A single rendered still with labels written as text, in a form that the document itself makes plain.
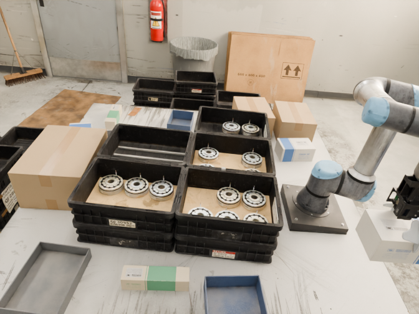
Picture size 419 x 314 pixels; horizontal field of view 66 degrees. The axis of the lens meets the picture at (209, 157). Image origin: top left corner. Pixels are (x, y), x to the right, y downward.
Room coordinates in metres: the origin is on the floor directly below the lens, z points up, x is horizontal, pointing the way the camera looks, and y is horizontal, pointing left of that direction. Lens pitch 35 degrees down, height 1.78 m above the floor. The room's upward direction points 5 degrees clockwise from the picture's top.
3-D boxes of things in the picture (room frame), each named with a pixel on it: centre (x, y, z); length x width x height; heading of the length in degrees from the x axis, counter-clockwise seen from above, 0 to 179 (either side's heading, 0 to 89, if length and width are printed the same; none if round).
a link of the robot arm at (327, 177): (1.15, -0.53, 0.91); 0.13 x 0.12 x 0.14; 75
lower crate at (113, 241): (0.97, 0.30, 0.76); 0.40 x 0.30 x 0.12; 89
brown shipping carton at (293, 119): (1.90, -0.52, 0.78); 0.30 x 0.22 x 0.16; 2
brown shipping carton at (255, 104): (1.92, -0.26, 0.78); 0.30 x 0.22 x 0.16; 8
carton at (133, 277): (0.69, 0.15, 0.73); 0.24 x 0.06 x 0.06; 94
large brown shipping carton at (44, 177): (1.20, 0.68, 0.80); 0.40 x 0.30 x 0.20; 3
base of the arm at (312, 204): (1.16, -0.52, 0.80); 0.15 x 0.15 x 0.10
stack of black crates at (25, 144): (1.80, 1.31, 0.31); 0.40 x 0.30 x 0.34; 2
